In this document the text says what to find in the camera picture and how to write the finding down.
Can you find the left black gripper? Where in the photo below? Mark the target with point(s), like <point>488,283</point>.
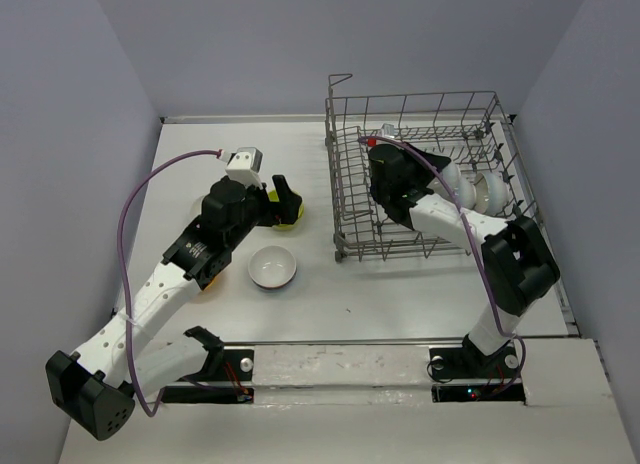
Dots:
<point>289,202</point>

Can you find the white bowl stack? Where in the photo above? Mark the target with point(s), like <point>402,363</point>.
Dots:
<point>196,208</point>

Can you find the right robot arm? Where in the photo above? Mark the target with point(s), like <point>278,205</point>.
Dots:
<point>514,262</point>

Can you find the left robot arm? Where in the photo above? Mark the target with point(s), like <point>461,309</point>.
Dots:
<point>95,384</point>

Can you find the white bowl red rim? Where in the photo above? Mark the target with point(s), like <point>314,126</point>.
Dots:
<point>272,267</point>

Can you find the orange bowl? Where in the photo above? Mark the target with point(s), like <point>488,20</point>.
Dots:
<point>213,283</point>

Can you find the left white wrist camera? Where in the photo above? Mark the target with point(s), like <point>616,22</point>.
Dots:
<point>243,165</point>

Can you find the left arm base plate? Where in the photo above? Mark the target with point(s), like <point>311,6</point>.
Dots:
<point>230,383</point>

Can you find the grey wire dish rack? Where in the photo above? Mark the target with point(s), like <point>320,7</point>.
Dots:
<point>469,128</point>

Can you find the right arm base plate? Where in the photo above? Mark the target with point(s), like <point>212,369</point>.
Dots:
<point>456,380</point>

